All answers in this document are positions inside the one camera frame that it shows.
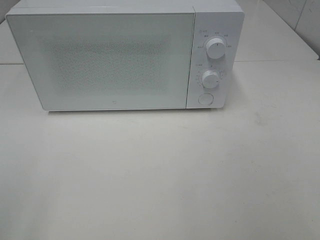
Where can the round white door button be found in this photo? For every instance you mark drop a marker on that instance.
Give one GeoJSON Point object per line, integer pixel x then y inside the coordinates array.
{"type": "Point", "coordinates": [206, 99]}

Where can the white dial knob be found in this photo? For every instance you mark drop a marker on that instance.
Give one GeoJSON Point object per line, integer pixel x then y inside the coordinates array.
{"type": "Point", "coordinates": [215, 47]}
{"type": "Point", "coordinates": [210, 79]}

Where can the white microwave door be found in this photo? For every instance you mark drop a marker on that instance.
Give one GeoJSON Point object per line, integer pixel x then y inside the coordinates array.
{"type": "Point", "coordinates": [106, 62]}

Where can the white microwave oven body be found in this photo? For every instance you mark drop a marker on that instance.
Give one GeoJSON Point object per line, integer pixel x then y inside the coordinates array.
{"type": "Point", "coordinates": [223, 18]}

